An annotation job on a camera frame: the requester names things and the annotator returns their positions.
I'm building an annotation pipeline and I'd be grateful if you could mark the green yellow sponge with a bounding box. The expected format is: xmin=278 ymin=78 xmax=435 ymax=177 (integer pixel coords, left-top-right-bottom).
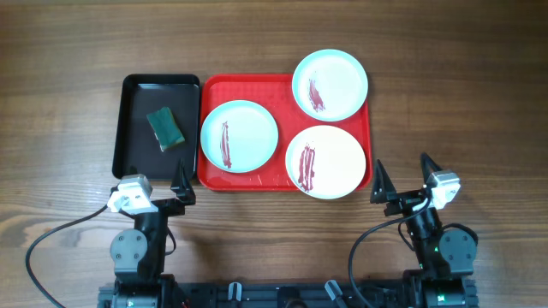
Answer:
xmin=146 ymin=107 xmax=185 ymax=151

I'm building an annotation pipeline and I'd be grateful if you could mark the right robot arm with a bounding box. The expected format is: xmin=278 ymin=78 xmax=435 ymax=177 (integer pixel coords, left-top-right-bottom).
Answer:
xmin=370 ymin=153 xmax=479 ymax=308

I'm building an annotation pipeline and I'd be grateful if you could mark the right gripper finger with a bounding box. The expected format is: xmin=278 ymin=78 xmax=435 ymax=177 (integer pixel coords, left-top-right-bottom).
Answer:
xmin=420 ymin=152 xmax=442 ymax=184
xmin=370 ymin=159 xmax=396 ymax=204

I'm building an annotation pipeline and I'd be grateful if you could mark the light blue plate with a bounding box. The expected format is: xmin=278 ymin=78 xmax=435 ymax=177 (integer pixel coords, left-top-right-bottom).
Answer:
xmin=291 ymin=49 xmax=369 ymax=122
xmin=200 ymin=100 xmax=279 ymax=174

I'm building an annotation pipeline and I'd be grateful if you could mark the red plastic tray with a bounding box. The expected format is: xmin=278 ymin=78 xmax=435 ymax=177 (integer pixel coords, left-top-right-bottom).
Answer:
xmin=196 ymin=73 xmax=373 ymax=193

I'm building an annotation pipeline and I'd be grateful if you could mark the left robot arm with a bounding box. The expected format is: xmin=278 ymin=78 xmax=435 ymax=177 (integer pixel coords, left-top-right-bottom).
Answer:
xmin=98 ymin=163 xmax=196 ymax=308

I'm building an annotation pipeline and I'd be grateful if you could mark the white plate with stain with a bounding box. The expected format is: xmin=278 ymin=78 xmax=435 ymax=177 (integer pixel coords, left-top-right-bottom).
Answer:
xmin=285 ymin=125 xmax=367 ymax=199

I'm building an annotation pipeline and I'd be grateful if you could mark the black plastic tray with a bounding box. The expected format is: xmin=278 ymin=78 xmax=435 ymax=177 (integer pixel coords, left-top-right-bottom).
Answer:
xmin=112 ymin=74 xmax=201 ymax=181

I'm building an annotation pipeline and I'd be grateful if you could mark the right black cable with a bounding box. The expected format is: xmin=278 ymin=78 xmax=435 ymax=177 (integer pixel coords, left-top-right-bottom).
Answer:
xmin=347 ymin=187 xmax=433 ymax=308

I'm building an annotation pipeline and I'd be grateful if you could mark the light blue plate top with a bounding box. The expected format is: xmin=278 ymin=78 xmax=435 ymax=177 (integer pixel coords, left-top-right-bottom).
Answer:
xmin=291 ymin=49 xmax=369 ymax=122

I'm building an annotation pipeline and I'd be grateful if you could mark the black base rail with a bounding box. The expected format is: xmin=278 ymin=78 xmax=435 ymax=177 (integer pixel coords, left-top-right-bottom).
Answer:
xmin=98 ymin=280 xmax=480 ymax=308

